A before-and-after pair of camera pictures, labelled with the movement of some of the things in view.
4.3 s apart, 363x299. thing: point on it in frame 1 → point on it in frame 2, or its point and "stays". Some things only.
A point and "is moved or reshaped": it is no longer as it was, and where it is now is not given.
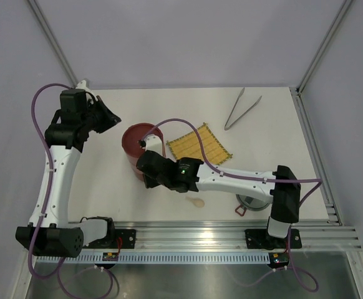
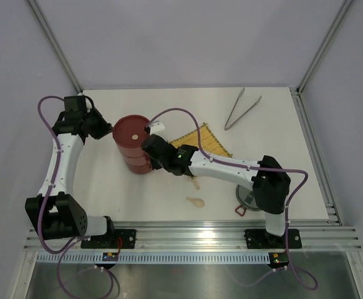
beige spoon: [198, 202] stays
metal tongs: [226, 126] stays
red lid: [133, 134] is moved or reshaped
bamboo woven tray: [189, 146] stays
